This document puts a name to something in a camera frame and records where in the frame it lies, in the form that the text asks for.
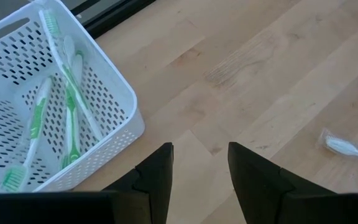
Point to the green white toothbrush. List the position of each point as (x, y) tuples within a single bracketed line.
[(70, 130), (73, 87), (77, 67), (36, 124)]

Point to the orange white wrapped toothbrush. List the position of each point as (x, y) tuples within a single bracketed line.
[(346, 148)]

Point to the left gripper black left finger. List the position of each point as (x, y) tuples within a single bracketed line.
[(157, 174)]

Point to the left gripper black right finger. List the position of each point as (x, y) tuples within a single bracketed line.
[(256, 180)]

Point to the white perforated plastic basket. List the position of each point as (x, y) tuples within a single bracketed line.
[(126, 118)]

